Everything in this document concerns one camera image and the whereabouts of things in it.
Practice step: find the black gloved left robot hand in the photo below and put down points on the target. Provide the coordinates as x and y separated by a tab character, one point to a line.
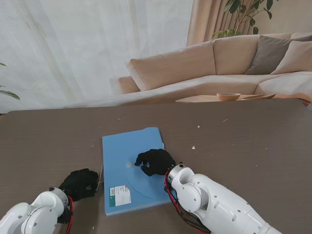
80	184

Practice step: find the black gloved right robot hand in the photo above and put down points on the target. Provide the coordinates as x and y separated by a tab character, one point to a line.
156	161

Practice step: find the blue plastic file folder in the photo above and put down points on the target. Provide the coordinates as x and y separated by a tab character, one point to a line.
131	151

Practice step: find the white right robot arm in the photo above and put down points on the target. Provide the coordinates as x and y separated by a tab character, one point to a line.
219	200

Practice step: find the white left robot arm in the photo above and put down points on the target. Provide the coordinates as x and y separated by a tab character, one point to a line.
31	212

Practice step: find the wooden coffee table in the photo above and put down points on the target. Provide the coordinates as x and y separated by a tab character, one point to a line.
200	98

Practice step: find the wooden bowl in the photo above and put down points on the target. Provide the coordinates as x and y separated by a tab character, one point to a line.
228	97

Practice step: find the beige sofa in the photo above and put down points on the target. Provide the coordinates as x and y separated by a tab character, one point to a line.
175	65

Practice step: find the dark green plant leaves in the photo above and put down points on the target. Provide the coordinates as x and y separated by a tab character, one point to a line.
11	94

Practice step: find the flat wooden plate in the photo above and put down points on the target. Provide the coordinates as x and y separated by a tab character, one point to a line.
259	96

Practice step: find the white sheer curtain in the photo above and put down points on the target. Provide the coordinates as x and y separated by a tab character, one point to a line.
85	48

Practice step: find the beige pleated curtain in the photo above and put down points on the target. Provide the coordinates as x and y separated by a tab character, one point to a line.
207	22

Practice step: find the grey cushion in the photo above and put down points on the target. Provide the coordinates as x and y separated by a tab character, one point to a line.
268	56

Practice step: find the tall green leafy plant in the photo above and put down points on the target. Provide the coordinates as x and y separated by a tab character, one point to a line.
235	6

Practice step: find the beige cushion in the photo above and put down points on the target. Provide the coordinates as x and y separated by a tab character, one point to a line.
297	58

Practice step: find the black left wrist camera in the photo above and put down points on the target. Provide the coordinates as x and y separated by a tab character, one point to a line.
64	217

